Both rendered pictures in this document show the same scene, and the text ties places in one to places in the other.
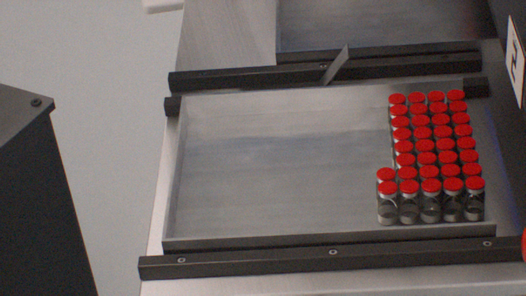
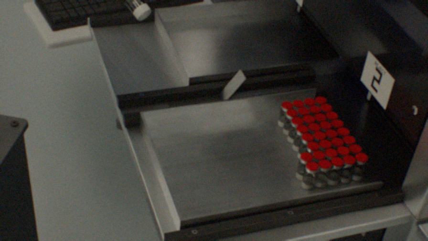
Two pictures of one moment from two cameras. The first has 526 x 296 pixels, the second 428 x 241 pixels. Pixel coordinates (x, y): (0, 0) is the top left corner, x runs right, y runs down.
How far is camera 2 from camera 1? 0.42 m
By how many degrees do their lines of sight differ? 21
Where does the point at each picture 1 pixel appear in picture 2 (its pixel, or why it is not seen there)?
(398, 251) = (330, 207)
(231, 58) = (150, 82)
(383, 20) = (239, 50)
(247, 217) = (218, 194)
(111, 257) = not seen: outside the picture
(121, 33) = not seen: outside the picture
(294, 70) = (203, 89)
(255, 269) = (243, 231)
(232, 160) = (187, 155)
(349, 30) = (219, 58)
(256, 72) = (178, 91)
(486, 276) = (381, 215)
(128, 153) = not seen: outside the picture
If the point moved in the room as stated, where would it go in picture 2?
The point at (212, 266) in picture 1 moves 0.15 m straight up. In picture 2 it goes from (217, 233) to (226, 158)
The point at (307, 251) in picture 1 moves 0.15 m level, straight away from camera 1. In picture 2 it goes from (275, 214) to (238, 150)
